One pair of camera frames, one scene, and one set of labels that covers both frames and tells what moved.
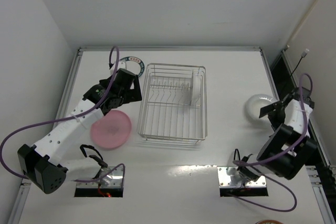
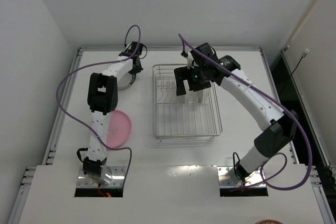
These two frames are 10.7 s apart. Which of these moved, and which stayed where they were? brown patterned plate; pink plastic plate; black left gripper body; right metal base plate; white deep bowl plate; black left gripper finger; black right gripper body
Moved: black right gripper body; white deep bowl plate; black left gripper body; black left gripper finger
Stayed: right metal base plate; brown patterned plate; pink plastic plate
